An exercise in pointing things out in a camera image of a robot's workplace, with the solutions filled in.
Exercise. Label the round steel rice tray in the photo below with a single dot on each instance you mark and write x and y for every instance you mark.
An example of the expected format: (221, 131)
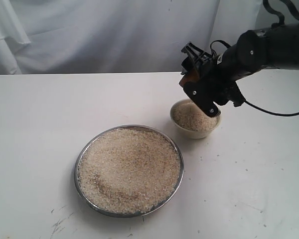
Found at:
(128, 171)

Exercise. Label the cream ceramic bowl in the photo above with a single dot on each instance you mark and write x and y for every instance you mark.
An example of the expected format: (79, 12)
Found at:
(190, 121)

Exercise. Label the white backdrop curtain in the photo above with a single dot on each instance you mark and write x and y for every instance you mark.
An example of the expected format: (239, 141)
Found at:
(114, 36)

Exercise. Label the brown wooden cup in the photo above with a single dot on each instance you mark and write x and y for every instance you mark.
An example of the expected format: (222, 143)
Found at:
(191, 76)

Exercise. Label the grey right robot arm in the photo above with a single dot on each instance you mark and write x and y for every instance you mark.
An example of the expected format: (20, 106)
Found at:
(275, 47)

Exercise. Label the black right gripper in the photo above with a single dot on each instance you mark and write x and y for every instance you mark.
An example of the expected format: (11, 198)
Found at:
(212, 89)

